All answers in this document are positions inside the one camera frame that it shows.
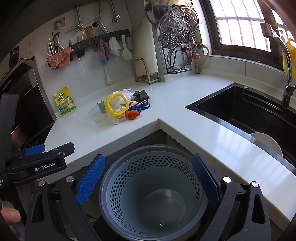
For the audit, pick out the clear plastic container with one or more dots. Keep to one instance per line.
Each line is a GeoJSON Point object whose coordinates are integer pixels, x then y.
{"type": "Point", "coordinates": [97, 117]}

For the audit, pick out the yellow plastic bottle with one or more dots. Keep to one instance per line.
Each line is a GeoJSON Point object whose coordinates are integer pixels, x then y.
{"type": "Point", "coordinates": [291, 58]}

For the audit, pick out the black built-in kitchen appliance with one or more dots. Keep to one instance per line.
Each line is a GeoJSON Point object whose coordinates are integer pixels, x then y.
{"type": "Point", "coordinates": [27, 97]}

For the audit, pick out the white rice paddle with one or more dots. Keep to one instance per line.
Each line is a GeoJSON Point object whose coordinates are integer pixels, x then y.
{"type": "Point", "coordinates": [126, 54]}

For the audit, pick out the grey hanging cloth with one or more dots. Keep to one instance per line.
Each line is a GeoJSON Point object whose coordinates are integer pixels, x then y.
{"type": "Point", "coordinates": [104, 49]}

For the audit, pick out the steel cutting board stand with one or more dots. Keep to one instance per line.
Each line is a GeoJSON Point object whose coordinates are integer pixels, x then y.
{"type": "Point", "coordinates": [151, 77]}

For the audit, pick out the clear plastic bag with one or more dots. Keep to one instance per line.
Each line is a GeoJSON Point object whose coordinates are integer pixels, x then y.
{"type": "Point", "coordinates": [116, 105]}

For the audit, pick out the red snack wrapper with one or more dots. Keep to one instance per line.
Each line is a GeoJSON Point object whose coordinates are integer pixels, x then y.
{"type": "Point", "coordinates": [132, 103]}

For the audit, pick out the thin white tube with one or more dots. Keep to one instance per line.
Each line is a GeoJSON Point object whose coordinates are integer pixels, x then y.
{"type": "Point", "coordinates": [82, 66]}

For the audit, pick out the stainless steel pot lid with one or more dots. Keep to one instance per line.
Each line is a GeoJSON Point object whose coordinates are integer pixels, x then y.
{"type": "Point", "coordinates": [157, 9]}

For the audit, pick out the yellow-green seasoning pouch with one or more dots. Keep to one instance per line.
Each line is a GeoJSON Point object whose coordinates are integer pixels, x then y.
{"type": "Point", "coordinates": [66, 102]}

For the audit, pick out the white wall socket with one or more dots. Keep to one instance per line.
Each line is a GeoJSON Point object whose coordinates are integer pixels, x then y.
{"type": "Point", "coordinates": [59, 24]}

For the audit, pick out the grey perforated waste basket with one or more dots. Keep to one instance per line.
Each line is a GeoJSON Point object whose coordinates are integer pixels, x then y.
{"type": "Point", "coordinates": [161, 208]}

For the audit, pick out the pink dish cloth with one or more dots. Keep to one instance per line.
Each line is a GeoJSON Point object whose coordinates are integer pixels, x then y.
{"type": "Point", "coordinates": [59, 58]}

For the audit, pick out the chrome sink faucet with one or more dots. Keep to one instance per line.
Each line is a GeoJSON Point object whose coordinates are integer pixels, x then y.
{"type": "Point", "coordinates": [286, 60]}

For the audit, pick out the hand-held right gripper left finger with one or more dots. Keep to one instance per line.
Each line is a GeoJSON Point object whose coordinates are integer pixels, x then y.
{"type": "Point", "coordinates": [91, 178]}

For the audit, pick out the wall utensil holder with chopsticks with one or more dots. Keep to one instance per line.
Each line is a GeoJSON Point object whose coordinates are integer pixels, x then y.
{"type": "Point", "coordinates": [54, 48]}

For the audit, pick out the orange plastic toy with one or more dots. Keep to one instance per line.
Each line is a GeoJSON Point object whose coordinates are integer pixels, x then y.
{"type": "Point", "coordinates": [132, 114]}

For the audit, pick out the dark grey cloth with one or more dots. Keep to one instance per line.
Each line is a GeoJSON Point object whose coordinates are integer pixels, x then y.
{"type": "Point", "coordinates": [141, 95]}

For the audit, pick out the stained white cutting board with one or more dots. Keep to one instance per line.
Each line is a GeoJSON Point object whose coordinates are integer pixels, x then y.
{"type": "Point", "coordinates": [140, 68]}

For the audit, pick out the black wall hook rail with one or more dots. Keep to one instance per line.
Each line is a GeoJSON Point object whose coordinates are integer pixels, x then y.
{"type": "Point", "coordinates": [99, 39]}

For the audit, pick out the person's left hand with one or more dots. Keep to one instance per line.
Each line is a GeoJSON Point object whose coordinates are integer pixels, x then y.
{"type": "Point", "coordinates": [10, 215]}

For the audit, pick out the barred window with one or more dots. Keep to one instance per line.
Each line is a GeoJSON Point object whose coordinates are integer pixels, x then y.
{"type": "Point", "coordinates": [240, 25]}

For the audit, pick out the large white cutting board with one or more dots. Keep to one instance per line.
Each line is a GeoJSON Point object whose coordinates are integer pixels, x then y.
{"type": "Point", "coordinates": [144, 39]}

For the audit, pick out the white plastic glove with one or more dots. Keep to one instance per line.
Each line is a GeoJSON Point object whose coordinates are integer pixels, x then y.
{"type": "Point", "coordinates": [126, 93]}

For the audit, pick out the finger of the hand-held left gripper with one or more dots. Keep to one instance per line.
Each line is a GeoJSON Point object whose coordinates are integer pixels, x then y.
{"type": "Point", "coordinates": [62, 149]}
{"type": "Point", "coordinates": [34, 149]}

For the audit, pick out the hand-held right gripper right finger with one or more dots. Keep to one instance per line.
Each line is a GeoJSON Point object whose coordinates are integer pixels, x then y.
{"type": "Point", "coordinates": [204, 178]}

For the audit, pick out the white plate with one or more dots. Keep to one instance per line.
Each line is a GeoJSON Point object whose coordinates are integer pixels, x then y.
{"type": "Point", "coordinates": [266, 143]}

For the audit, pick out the white hanging cloth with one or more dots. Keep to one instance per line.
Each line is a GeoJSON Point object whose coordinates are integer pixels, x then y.
{"type": "Point", "coordinates": [114, 46]}

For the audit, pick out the perforated steel steamer tray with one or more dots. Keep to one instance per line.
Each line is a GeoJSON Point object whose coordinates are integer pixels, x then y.
{"type": "Point", "coordinates": [178, 25]}

